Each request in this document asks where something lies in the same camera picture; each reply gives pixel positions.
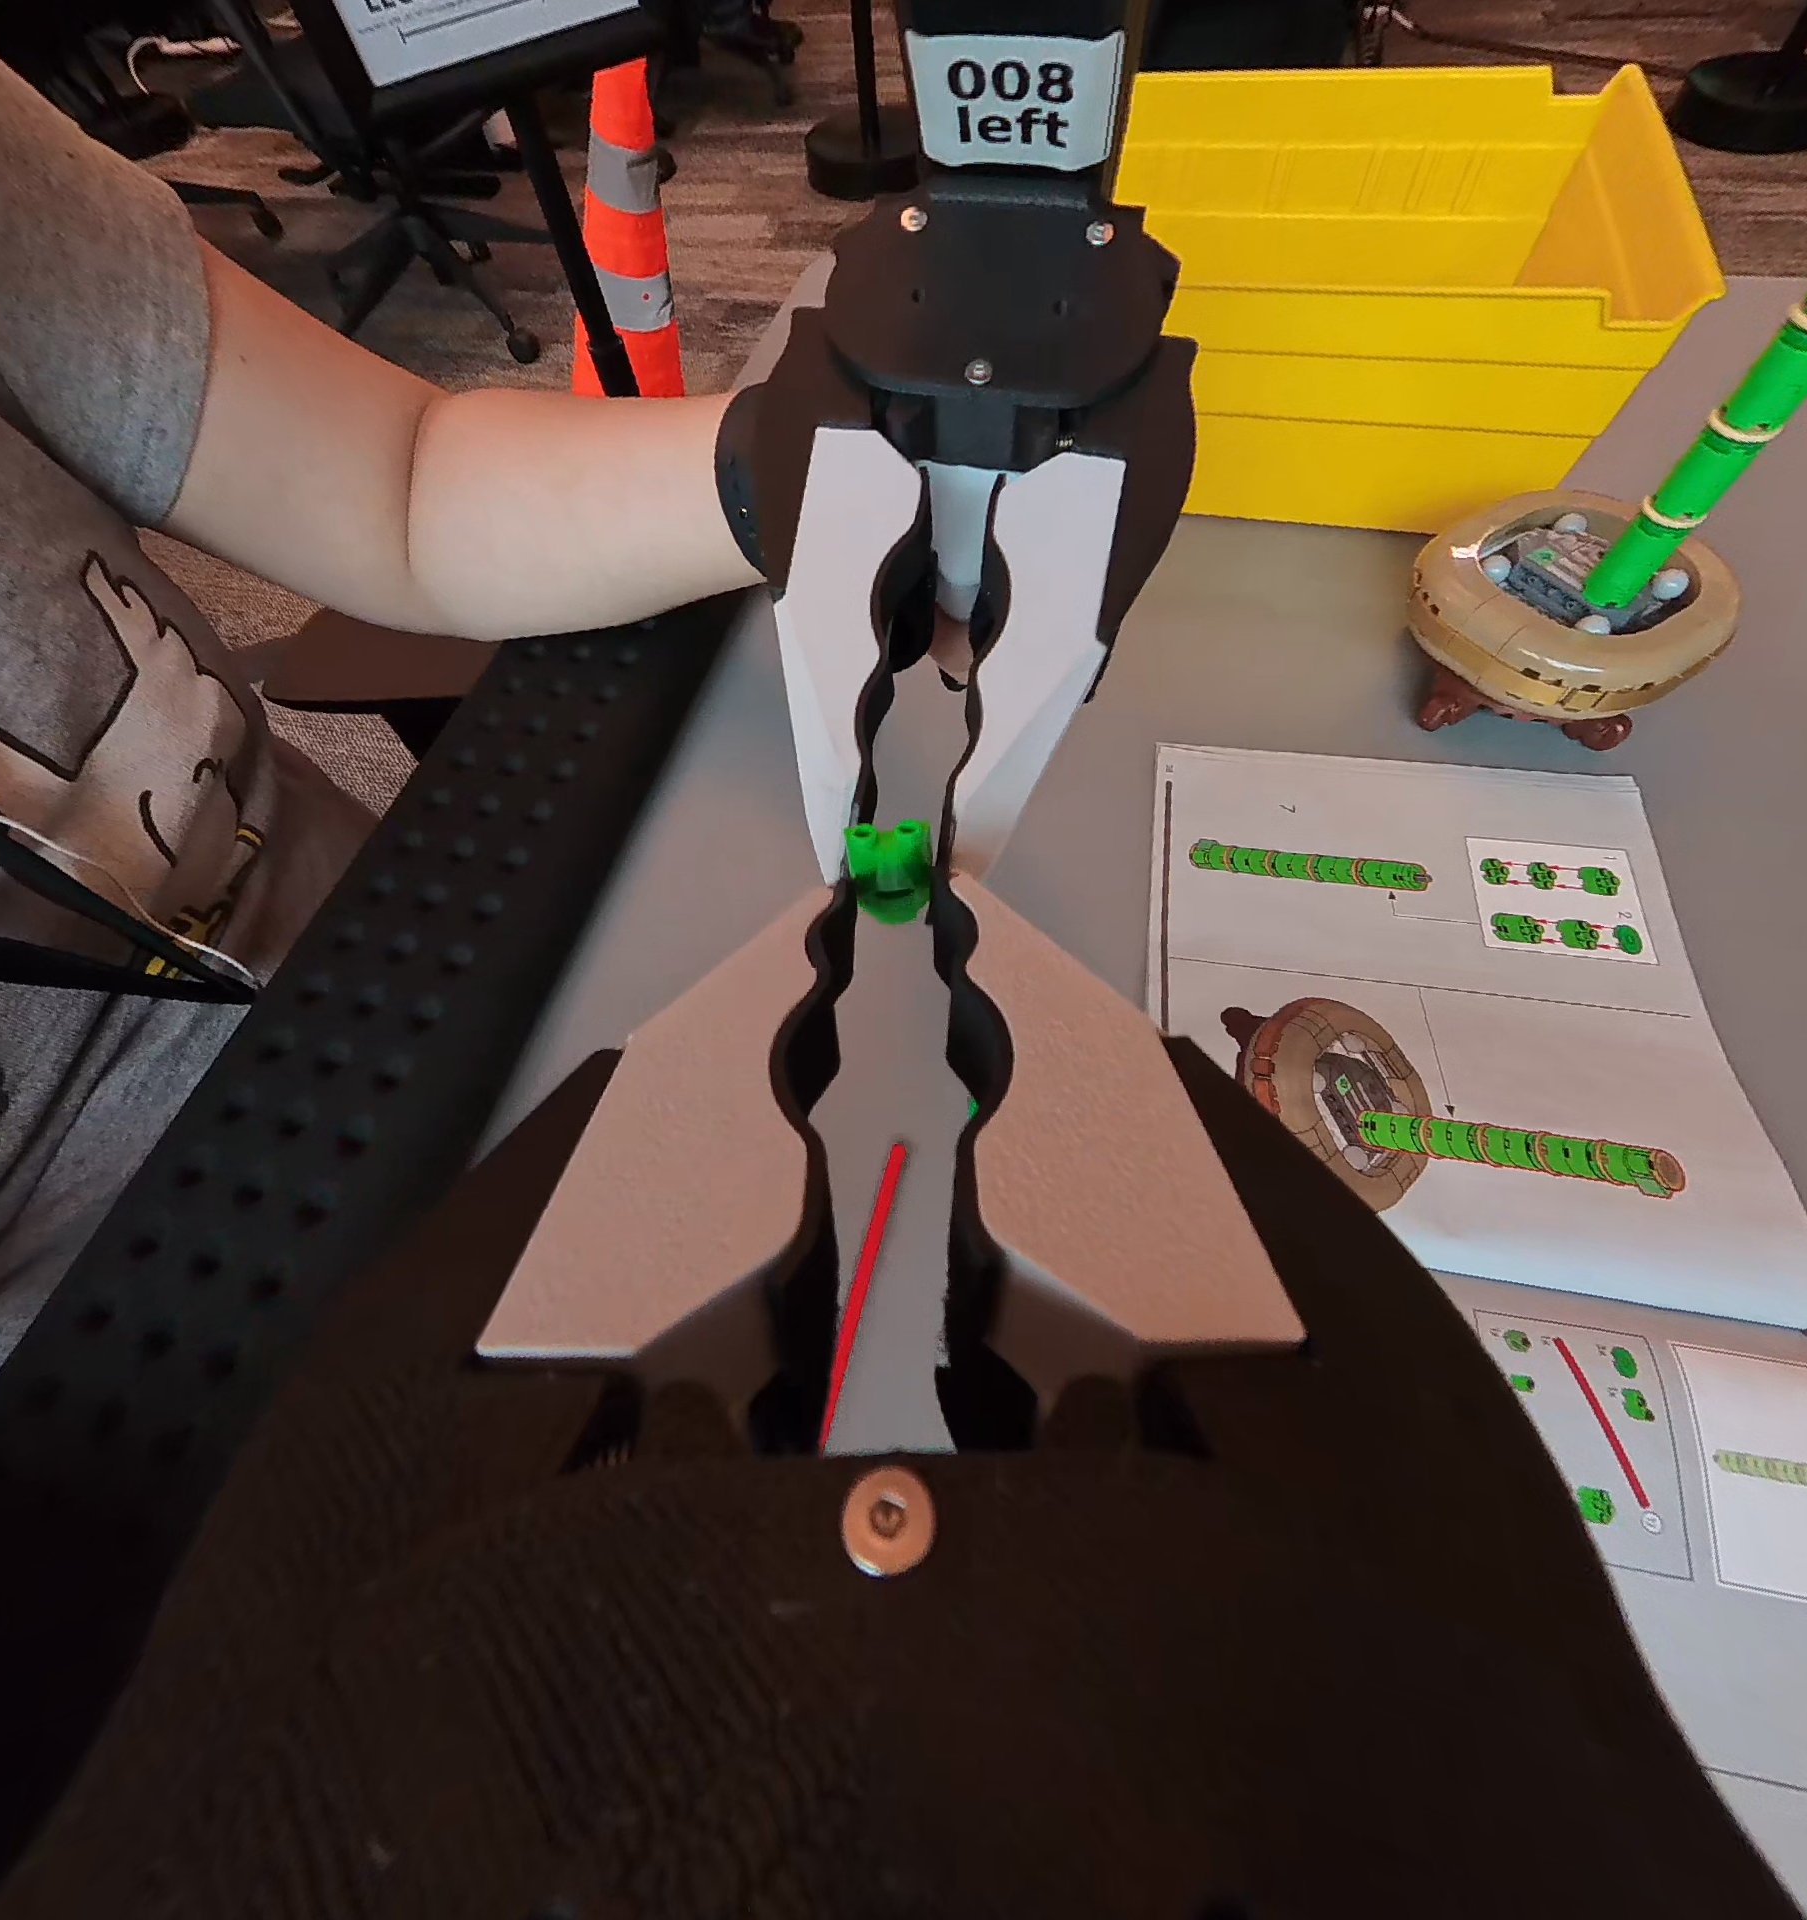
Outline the black round stand base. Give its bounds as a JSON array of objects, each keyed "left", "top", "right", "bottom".
[
  {"left": 1668, "top": 0, "right": 1807, "bottom": 154},
  {"left": 802, "top": 0, "right": 926, "bottom": 201}
]

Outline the person's grey printed shirt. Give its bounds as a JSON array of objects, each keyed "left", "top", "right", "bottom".
[{"left": 0, "top": 14, "right": 456, "bottom": 1441}]

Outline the green bamboo brick model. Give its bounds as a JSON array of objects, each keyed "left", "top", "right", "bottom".
[{"left": 1409, "top": 225, "right": 1807, "bottom": 751}]

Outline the orange traffic cone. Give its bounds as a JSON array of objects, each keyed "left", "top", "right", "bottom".
[{"left": 569, "top": 56, "right": 689, "bottom": 401}]

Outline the thin red rod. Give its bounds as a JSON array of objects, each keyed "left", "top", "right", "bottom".
[{"left": 816, "top": 1142, "right": 908, "bottom": 1453}]

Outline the grey desk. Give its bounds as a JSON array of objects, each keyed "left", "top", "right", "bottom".
[{"left": 468, "top": 253, "right": 1807, "bottom": 1920}]

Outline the open instruction booklet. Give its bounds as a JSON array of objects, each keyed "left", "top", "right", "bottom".
[{"left": 1143, "top": 740, "right": 1807, "bottom": 1920}]

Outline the sign on black stand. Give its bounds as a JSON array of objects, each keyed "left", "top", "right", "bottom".
[{"left": 229, "top": 0, "right": 667, "bottom": 361}]

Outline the person's left forearm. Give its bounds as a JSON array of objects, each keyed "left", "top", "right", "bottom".
[{"left": 169, "top": 240, "right": 772, "bottom": 643}]

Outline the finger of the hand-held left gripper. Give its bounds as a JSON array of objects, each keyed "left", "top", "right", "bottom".
[
  {"left": 945, "top": 444, "right": 1132, "bottom": 875},
  {"left": 767, "top": 427, "right": 938, "bottom": 883}
]

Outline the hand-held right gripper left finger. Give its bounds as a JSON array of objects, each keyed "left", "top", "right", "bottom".
[{"left": 475, "top": 880, "right": 850, "bottom": 1453}]

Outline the yellow plastic bin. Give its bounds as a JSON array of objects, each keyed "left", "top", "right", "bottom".
[{"left": 1114, "top": 63, "right": 1728, "bottom": 533}]

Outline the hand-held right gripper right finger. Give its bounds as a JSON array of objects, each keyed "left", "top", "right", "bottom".
[{"left": 926, "top": 870, "right": 1308, "bottom": 1453}]

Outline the black strap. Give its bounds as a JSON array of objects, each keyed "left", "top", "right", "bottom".
[{"left": 0, "top": 802, "right": 261, "bottom": 1004}]

